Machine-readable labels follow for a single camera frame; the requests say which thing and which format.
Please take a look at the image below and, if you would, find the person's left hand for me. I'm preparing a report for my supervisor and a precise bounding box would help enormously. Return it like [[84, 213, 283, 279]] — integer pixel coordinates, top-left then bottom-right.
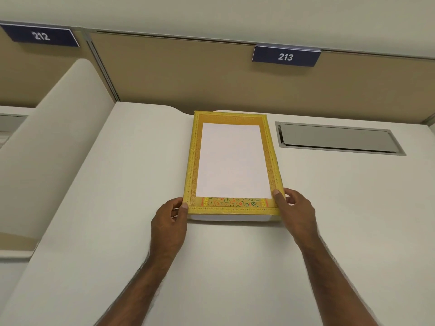
[[150, 197, 189, 265]]

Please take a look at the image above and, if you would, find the person's right forearm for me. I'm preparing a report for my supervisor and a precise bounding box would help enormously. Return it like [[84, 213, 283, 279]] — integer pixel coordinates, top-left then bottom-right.
[[299, 236, 384, 326]]

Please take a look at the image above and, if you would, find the metal cable hatch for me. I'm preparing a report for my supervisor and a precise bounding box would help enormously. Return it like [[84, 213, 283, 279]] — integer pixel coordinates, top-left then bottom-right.
[[275, 121, 407, 156]]

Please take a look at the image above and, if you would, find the white curved desk divider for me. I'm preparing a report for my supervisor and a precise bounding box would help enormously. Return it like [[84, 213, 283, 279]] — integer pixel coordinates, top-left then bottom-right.
[[0, 58, 115, 259]]

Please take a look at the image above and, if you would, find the person's left forearm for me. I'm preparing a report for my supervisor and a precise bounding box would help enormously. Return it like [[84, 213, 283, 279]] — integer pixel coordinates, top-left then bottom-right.
[[90, 249, 172, 326]]

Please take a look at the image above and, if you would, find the blue desk number sign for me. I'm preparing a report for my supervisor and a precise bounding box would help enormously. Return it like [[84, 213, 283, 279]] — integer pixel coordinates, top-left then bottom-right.
[[0, 24, 81, 48], [252, 45, 321, 67]]

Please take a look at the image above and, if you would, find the white paper sheet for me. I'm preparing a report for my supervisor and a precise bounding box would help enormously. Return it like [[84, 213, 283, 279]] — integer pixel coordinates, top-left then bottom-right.
[[196, 122, 272, 199]]

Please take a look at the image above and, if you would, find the person's right hand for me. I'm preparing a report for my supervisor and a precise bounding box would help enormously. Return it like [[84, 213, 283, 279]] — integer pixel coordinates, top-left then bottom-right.
[[272, 187, 321, 252]]

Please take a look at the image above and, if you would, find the beige partition panel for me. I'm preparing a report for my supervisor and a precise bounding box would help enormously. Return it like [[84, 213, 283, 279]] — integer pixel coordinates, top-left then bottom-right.
[[87, 30, 435, 125], [0, 29, 118, 109]]

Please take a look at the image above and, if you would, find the white box base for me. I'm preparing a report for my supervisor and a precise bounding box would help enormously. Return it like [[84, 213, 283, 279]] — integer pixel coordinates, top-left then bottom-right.
[[188, 214, 276, 223]]

